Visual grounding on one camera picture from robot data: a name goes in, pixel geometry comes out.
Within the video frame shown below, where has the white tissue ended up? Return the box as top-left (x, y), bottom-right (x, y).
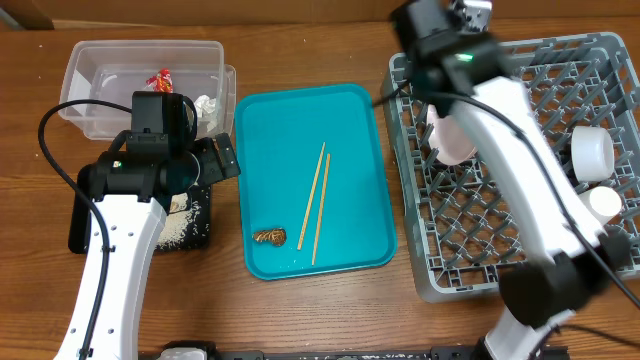
top-left (194, 95), bottom-right (219, 137)

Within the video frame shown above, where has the red snack wrapper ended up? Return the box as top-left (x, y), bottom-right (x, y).
top-left (144, 68), bottom-right (174, 93)

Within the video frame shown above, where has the brown dried mushroom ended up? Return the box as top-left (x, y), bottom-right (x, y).
top-left (252, 228), bottom-right (287, 247)

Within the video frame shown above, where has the wooden chopstick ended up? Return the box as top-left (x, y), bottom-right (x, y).
top-left (312, 153), bottom-right (331, 266)
top-left (297, 142), bottom-right (326, 250)

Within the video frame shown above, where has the large white plate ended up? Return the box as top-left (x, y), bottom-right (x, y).
top-left (426, 105), bottom-right (477, 166)

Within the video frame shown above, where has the grey rimmed bowl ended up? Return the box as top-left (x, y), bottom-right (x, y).
top-left (571, 126), bottom-right (615, 182)

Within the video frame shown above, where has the white cup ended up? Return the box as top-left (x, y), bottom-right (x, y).
top-left (578, 186), bottom-right (623, 225)

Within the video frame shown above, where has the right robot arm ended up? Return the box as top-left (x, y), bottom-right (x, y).
top-left (390, 0), bottom-right (631, 359)

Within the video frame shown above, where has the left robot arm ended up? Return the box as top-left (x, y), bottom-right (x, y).
top-left (42, 91), bottom-right (241, 359)

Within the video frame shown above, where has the grey dishwasher rack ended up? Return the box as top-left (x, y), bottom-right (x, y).
top-left (382, 32), bottom-right (639, 303)

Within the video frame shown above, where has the black plastic tray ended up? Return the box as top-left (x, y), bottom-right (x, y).
top-left (68, 186), bottom-right (211, 254)

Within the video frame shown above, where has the white rice pile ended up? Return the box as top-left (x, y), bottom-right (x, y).
top-left (156, 188), bottom-right (211, 252)

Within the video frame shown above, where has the teal serving tray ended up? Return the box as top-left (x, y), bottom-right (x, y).
top-left (235, 84), bottom-right (398, 280)

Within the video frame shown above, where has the clear plastic bin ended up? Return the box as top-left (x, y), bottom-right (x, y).
top-left (59, 40), bottom-right (236, 138)

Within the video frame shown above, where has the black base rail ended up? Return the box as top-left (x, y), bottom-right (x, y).
top-left (149, 339), bottom-right (571, 360)

